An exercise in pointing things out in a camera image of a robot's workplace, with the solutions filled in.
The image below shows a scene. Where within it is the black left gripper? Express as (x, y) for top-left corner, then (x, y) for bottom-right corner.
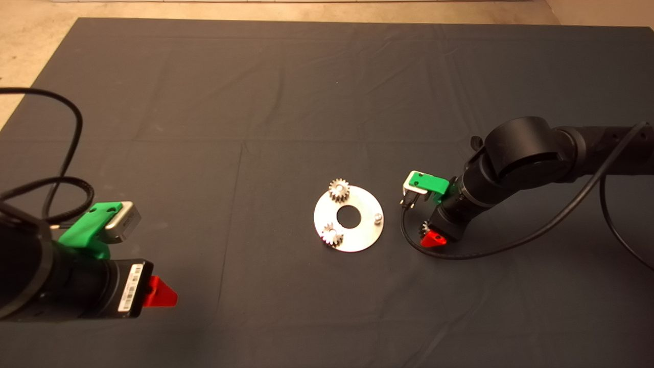
(102, 259), (178, 319)

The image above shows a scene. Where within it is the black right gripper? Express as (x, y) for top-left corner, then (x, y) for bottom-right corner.
(420, 204), (466, 248)

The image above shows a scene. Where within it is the round metal carrier plate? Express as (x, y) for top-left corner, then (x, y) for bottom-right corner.
(313, 186), (385, 253)

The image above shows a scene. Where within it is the dark grey table cloth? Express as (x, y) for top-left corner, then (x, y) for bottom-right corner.
(0, 18), (654, 368)

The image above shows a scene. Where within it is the black right camera cable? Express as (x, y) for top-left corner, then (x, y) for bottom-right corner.
(400, 122), (654, 271)

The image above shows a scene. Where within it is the black camera cable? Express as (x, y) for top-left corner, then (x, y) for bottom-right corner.
(0, 88), (96, 228)
(400, 122), (654, 271)

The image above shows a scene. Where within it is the green right camera mount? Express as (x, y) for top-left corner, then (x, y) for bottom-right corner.
(410, 172), (458, 205)

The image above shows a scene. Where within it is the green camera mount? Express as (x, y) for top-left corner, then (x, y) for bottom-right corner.
(410, 172), (458, 205)
(58, 202), (124, 260)

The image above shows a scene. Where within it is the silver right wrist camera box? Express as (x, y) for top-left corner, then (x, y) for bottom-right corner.
(402, 171), (428, 198)

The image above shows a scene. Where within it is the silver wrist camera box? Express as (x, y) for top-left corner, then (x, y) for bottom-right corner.
(402, 171), (428, 198)
(104, 201), (142, 244)

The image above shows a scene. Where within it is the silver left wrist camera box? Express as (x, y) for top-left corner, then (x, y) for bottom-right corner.
(104, 201), (142, 244)

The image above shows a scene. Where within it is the green left camera mount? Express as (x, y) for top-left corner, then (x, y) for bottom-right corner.
(58, 202), (124, 260)

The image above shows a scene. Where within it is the black left camera cable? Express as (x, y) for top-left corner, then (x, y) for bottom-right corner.
(0, 88), (96, 228)

